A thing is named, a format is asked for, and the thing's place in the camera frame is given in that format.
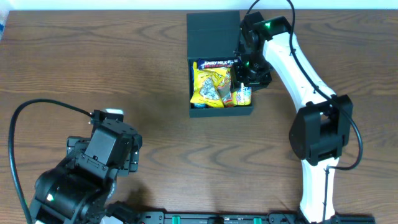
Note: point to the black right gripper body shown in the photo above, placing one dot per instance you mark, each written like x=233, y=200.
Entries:
x=252, y=82

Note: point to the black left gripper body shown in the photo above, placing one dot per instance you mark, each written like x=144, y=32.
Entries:
x=133, y=161

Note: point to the yellow candy bottle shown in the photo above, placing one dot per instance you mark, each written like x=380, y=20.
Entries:
x=242, y=96

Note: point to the green Haribo gummy bag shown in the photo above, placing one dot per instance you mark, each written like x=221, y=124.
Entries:
x=224, y=90

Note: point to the yellow snack bag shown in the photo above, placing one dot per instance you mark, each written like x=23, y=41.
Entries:
x=205, y=86

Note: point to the Dairy Milk chocolate bar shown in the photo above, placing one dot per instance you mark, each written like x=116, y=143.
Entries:
x=204, y=64

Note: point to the dark green box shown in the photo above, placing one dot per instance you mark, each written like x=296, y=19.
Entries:
x=212, y=36

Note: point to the blue Oreo cookie pack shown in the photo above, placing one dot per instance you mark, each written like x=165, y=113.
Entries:
x=199, y=105

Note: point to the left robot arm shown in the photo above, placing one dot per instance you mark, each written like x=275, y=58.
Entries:
x=76, y=190

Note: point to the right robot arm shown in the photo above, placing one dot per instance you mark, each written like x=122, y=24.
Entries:
x=321, y=126

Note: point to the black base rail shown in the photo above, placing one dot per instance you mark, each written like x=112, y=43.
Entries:
x=195, y=218

